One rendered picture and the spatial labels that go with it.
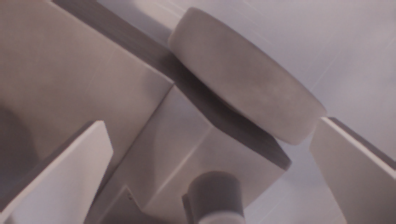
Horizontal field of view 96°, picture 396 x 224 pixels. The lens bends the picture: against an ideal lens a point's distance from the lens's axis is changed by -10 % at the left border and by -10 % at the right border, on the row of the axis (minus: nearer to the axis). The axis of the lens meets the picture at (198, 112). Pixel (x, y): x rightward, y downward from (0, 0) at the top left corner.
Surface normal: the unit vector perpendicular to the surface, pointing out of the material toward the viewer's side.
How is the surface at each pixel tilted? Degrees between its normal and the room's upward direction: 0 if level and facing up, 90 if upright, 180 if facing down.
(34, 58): 0
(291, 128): 12
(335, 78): 0
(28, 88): 0
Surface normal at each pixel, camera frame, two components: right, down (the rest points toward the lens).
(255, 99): -0.12, 0.33
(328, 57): 0.07, 0.42
